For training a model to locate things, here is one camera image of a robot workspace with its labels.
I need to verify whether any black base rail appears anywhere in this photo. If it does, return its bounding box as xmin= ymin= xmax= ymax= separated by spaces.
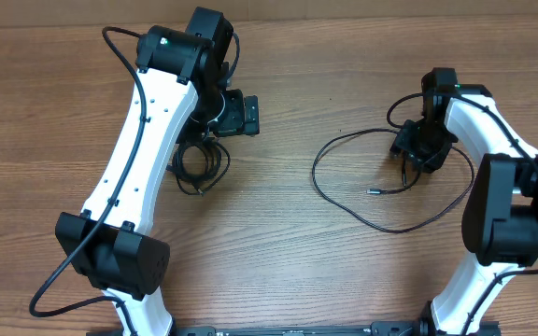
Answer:
xmin=86 ymin=319 xmax=502 ymax=336

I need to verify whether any black cable staying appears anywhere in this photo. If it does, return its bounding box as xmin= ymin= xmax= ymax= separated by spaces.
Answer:
xmin=166 ymin=138 xmax=231 ymax=196

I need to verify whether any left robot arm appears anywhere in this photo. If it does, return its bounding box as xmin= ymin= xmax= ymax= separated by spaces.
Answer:
xmin=55 ymin=7 xmax=260 ymax=335

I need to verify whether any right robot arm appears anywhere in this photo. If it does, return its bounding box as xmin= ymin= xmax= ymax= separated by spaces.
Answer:
xmin=390 ymin=67 xmax=538 ymax=335

